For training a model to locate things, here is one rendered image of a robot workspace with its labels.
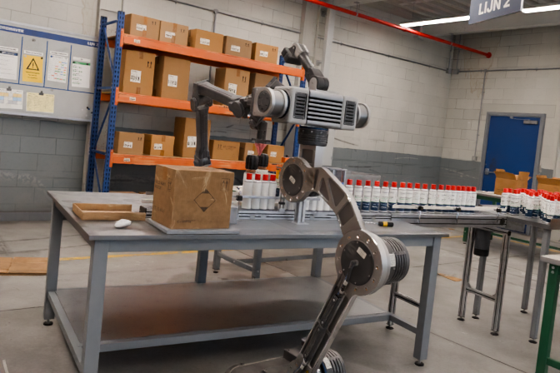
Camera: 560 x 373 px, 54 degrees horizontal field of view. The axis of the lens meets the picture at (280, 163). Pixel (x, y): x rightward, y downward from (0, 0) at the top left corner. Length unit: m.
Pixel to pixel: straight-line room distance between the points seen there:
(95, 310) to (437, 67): 9.67
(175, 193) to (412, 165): 8.79
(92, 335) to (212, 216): 0.72
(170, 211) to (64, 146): 4.71
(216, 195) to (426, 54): 8.92
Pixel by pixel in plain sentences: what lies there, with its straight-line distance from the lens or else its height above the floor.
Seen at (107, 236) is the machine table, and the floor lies 0.83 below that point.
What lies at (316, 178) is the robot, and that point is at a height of 1.16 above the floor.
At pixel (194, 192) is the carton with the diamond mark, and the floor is 1.02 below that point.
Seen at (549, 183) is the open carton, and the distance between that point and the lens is 8.17.
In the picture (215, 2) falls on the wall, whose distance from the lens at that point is 8.06.
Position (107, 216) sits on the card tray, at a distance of 2.74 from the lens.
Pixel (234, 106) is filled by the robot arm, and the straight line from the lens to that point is 2.42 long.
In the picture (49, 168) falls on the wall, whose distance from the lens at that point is 7.12.
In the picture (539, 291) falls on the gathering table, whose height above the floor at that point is 0.38.
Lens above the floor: 1.32
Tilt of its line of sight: 3 degrees down
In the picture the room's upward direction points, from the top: 6 degrees clockwise
